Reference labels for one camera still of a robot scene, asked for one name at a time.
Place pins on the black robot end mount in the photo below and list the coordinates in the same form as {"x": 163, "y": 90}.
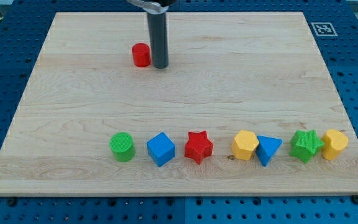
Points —
{"x": 164, "y": 3}

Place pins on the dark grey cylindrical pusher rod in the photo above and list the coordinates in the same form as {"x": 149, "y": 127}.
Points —
{"x": 157, "y": 25}

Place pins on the red cylinder block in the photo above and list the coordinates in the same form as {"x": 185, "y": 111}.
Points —
{"x": 141, "y": 55}

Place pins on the light wooden board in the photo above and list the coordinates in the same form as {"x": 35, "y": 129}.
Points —
{"x": 253, "y": 71}

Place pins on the blue cube block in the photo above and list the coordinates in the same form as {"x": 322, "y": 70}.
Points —
{"x": 161, "y": 149}

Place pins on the green cylinder block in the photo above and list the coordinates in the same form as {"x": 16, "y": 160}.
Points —
{"x": 122, "y": 146}

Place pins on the red star block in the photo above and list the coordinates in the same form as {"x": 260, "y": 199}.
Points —
{"x": 198, "y": 146}

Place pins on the yellow hexagon block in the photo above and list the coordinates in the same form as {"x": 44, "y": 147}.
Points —
{"x": 244, "y": 145}

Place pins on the white fiducial marker tag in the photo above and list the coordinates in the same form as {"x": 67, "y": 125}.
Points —
{"x": 324, "y": 29}

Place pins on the blue triangle block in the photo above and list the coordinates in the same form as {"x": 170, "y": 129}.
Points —
{"x": 267, "y": 148}

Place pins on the green star block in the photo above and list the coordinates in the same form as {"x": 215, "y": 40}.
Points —
{"x": 305, "y": 145}

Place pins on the yellow heart block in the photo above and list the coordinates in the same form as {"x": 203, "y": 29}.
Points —
{"x": 334, "y": 143}

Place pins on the black board stop screw left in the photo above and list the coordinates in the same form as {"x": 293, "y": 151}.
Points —
{"x": 11, "y": 201}

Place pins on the black board stop screw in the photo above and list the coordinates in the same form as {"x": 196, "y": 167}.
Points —
{"x": 354, "y": 199}
{"x": 11, "y": 201}

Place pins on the black board stop screw right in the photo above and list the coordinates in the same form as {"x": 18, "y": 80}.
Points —
{"x": 354, "y": 199}

